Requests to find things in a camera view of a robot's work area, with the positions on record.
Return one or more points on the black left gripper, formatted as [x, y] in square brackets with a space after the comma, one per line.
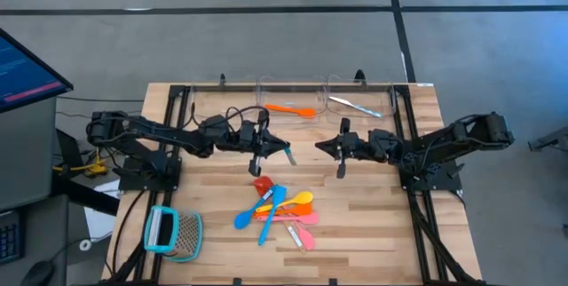
[257, 144]

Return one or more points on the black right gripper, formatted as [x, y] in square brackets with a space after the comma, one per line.
[352, 148]

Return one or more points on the light blue silicone spatula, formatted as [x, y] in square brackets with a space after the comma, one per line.
[278, 193]

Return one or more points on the yellow silicone spoon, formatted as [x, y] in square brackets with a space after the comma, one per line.
[304, 197]

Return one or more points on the orange wide silicone spatula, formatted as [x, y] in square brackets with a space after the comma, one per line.
[302, 209]

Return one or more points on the pink square-headed silicone spatula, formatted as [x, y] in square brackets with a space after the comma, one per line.
[310, 218]

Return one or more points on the blue silicone spoon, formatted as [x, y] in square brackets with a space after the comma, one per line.
[242, 220]

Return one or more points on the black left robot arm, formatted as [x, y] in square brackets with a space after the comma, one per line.
[155, 132]

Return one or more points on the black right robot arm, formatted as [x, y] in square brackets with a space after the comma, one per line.
[466, 132]

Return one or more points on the clear plastic bin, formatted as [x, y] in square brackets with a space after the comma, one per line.
[222, 104]
[368, 95]
[288, 95]

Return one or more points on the pink round-headed silicone spatula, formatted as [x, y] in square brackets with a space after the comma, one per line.
[308, 240]

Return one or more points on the white tape strip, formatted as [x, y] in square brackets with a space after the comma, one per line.
[425, 84]

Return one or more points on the teal framed box grater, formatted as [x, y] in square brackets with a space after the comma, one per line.
[186, 232]

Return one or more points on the white sheet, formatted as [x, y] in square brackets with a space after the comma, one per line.
[100, 226]

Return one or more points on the black desk beam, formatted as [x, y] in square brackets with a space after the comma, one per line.
[84, 195]

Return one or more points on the white tape roll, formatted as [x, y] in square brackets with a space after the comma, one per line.
[81, 245]

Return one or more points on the grey desk cabinet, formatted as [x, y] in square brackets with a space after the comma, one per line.
[26, 157]

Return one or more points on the black computer monitor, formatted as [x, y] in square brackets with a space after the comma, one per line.
[26, 77]

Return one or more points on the black computer mouse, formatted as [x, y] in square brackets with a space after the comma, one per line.
[37, 275]

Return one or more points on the black keyboard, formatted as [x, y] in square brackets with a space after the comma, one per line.
[11, 237]

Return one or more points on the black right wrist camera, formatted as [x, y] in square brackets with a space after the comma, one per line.
[382, 138]

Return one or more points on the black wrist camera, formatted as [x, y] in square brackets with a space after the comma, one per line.
[382, 138]
[214, 124]

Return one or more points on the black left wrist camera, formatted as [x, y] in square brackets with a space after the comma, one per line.
[214, 124]

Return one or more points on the small black bracket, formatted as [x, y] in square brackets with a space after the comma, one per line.
[237, 282]
[360, 77]
[333, 282]
[223, 81]

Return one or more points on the black aluminium table frame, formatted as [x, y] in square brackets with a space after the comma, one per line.
[176, 92]

